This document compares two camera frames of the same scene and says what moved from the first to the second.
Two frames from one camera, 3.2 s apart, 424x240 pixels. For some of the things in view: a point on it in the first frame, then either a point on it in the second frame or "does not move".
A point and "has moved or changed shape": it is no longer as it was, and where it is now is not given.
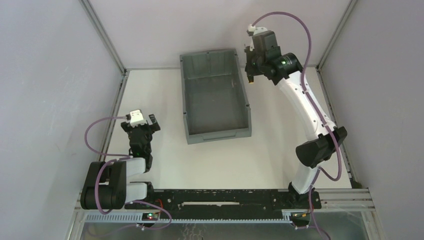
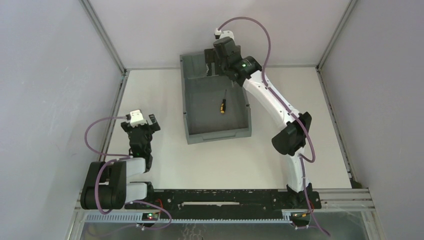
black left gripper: x=139 y=127 does not move
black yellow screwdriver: x=250 y=79 has moved or changed shape
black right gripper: x=250 y=68 → x=214 y=55
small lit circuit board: x=150 y=216 does not move
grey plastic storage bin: x=215 y=100 does not move
